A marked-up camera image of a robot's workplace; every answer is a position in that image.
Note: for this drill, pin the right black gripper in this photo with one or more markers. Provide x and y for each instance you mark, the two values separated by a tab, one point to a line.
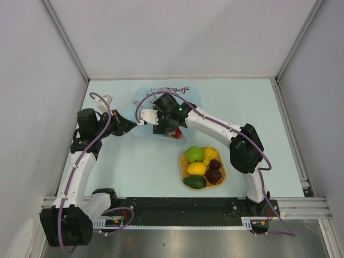
160	128

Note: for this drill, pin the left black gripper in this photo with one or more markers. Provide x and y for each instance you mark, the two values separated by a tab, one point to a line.
122	125

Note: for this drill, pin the red cherry tomato bunch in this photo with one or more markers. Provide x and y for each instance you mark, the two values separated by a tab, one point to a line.
176	134

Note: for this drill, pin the light blue plastic bag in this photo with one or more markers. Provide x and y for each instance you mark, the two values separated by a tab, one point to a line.
191	94

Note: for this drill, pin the green fake lime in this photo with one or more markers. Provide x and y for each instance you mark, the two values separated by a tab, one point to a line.
194	154

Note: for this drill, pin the woven bamboo tray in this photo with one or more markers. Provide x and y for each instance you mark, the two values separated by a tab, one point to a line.
183	164

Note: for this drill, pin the yellow fake lemon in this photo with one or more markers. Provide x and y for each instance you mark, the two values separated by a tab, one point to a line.
209	154
197	168

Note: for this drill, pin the dark red fake plum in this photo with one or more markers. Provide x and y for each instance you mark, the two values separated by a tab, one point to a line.
215	164
213	176

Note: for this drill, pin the dark green fake avocado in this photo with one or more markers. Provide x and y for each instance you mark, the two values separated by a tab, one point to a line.
195	182

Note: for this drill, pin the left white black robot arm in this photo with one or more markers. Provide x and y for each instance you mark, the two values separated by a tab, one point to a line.
70	222

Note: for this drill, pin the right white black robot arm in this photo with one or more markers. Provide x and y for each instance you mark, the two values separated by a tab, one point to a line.
245	147

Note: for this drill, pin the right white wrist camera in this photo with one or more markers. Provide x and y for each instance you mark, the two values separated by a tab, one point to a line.
148	116

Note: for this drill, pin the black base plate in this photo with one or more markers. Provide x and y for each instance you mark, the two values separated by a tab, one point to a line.
189	213

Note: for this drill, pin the white slotted cable duct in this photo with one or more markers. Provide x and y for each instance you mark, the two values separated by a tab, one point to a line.
108	224

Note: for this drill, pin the aluminium frame rail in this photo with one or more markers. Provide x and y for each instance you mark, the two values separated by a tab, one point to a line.
294	208

